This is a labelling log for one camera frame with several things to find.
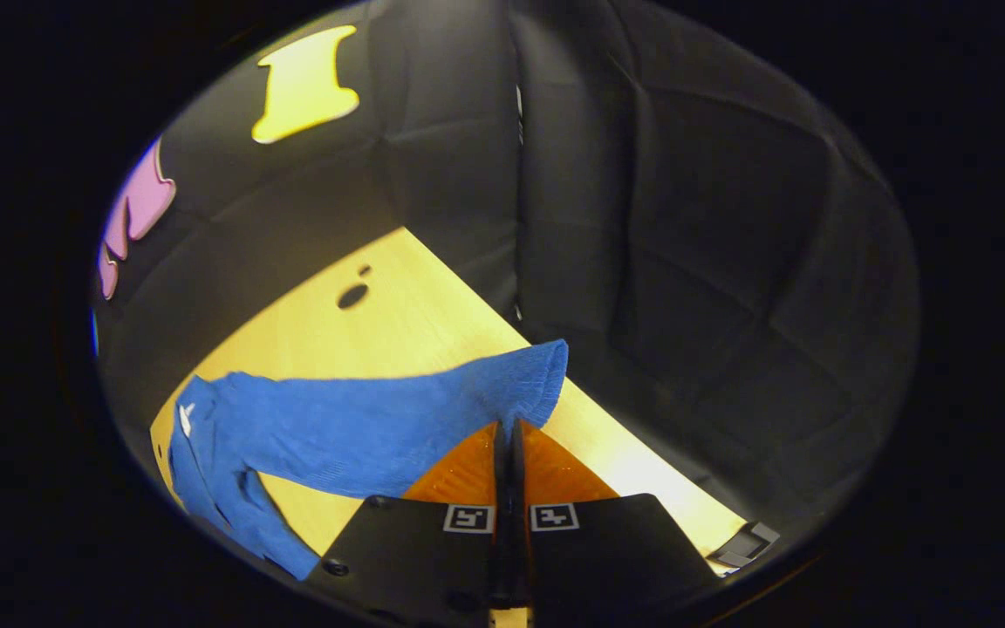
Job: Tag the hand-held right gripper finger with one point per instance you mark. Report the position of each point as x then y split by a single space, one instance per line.
518 541
502 541

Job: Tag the dark grey table clamp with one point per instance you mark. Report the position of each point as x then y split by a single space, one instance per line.
742 545

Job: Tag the black backdrop cloth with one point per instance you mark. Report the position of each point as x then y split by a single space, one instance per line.
686 262

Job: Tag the blue garment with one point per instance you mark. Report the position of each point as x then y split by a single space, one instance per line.
363 436

